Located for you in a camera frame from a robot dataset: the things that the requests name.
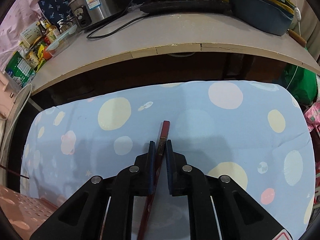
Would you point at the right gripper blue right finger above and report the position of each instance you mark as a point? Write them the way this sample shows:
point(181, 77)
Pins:
point(170, 165)

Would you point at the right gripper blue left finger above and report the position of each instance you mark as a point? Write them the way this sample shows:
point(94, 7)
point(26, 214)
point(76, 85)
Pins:
point(150, 166)

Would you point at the dark maroon chopstick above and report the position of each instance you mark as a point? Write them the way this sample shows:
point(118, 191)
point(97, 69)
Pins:
point(160, 153)

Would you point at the dark red chopstick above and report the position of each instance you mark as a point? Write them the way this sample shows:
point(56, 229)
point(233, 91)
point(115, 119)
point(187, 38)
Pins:
point(13, 172)

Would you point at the blue planet pattern tablecloth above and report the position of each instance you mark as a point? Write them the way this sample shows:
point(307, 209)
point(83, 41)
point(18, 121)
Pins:
point(197, 160)

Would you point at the pink perforated utensil holder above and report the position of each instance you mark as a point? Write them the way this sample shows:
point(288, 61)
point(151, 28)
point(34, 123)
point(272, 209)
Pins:
point(25, 214)

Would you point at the pink floral cloth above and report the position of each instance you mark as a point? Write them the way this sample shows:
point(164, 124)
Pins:
point(312, 117)

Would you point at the green plastic bag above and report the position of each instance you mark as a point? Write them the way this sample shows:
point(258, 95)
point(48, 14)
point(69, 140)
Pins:
point(300, 82)

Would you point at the red tomato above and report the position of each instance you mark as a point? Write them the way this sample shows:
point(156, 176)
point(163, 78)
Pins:
point(46, 54)

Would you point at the clear food container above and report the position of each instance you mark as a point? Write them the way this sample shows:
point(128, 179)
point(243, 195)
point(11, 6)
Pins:
point(63, 41)

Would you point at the pink electric kettle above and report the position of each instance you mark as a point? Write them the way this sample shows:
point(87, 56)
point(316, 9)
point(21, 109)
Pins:
point(8, 94)

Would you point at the green snack package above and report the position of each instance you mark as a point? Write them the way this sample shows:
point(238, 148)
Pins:
point(19, 70)

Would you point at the yellow oil bottle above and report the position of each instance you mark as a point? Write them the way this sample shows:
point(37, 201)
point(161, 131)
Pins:
point(51, 32)

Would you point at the silver rice cooker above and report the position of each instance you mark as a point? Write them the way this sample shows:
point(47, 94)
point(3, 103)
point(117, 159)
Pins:
point(89, 13)

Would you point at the blue basin with vegetables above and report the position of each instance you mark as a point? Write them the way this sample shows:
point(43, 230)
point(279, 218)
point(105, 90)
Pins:
point(271, 16)

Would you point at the navy floral cloth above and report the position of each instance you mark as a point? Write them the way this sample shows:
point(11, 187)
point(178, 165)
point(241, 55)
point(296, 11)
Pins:
point(55, 10)

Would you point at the pink dotted curtain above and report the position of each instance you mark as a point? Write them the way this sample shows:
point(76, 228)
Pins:
point(21, 14)

